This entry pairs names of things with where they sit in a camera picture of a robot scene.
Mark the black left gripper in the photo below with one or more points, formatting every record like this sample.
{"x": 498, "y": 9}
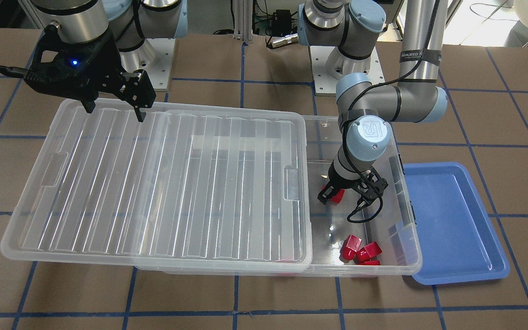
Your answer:
{"x": 336, "y": 182}

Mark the clear plastic box lid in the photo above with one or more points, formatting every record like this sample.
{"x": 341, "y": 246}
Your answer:
{"x": 69, "y": 210}

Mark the blue plastic tray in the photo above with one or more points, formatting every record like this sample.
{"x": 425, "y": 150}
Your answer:
{"x": 456, "y": 236}

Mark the clear plastic storage box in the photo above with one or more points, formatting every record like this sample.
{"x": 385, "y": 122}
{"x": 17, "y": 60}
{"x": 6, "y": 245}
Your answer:
{"x": 360, "y": 229}

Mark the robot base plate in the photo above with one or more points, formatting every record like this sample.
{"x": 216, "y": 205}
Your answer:
{"x": 329, "y": 66}

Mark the aluminium frame post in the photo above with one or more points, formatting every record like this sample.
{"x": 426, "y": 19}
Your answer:
{"x": 242, "y": 15}

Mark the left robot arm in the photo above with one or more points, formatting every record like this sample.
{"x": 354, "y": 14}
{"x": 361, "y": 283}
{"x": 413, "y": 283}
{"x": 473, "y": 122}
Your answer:
{"x": 365, "y": 109}

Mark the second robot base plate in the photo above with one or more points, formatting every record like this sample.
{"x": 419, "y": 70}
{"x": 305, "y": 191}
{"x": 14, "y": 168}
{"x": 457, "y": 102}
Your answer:
{"x": 155, "y": 56}

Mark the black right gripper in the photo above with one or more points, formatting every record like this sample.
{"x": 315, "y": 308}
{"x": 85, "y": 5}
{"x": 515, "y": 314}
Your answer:
{"x": 106, "y": 64}

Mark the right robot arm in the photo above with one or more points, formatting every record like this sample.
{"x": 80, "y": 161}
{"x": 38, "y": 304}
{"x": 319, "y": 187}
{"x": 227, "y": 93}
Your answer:
{"x": 130, "y": 21}

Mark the red block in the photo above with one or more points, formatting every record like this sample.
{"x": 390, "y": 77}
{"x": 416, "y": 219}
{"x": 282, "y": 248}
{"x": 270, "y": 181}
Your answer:
{"x": 335, "y": 195}
{"x": 368, "y": 252}
{"x": 370, "y": 263}
{"x": 350, "y": 247}

